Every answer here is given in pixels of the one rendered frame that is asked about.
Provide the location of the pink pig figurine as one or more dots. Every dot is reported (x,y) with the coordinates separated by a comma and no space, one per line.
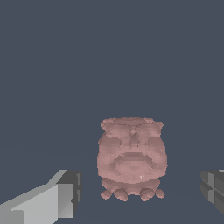
(131,157)

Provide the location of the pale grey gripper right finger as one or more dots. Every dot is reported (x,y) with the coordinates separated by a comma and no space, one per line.
(214,186)

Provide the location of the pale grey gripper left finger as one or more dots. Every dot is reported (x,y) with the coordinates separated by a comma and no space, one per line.
(49,201)

